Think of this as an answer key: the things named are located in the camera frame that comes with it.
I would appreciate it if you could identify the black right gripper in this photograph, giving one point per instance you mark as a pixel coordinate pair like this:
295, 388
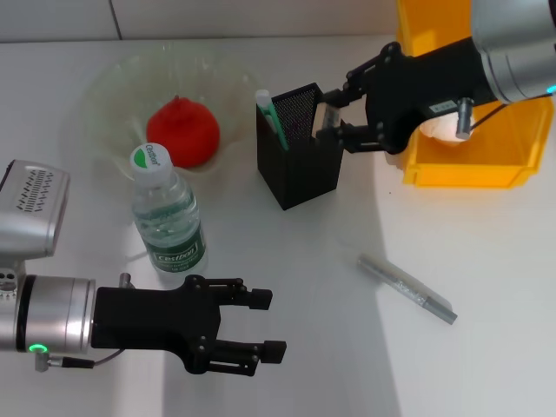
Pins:
417, 95

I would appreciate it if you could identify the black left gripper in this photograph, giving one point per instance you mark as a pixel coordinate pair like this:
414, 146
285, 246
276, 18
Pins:
152, 321

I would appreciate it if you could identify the mint green utility knife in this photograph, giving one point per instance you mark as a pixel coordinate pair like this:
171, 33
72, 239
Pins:
273, 119

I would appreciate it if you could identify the white paper ball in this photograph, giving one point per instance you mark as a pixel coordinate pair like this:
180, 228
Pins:
441, 130

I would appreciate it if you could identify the clear water bottle green label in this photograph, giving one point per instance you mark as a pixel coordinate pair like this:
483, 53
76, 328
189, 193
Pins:
169, 226

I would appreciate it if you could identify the red-orange round fruit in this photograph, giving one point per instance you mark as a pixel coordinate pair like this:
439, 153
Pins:
187, 130

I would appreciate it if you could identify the black mesh pen holder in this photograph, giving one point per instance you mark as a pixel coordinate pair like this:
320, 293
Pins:
299, 174

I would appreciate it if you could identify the silver glitter pen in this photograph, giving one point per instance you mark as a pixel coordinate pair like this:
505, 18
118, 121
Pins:
404, 286

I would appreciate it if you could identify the clear wavy glass fruit plate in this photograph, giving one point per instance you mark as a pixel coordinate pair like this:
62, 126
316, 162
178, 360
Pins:
113, 104

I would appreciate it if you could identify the yellow plastic bin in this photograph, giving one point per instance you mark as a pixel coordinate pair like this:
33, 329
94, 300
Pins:
478, 167

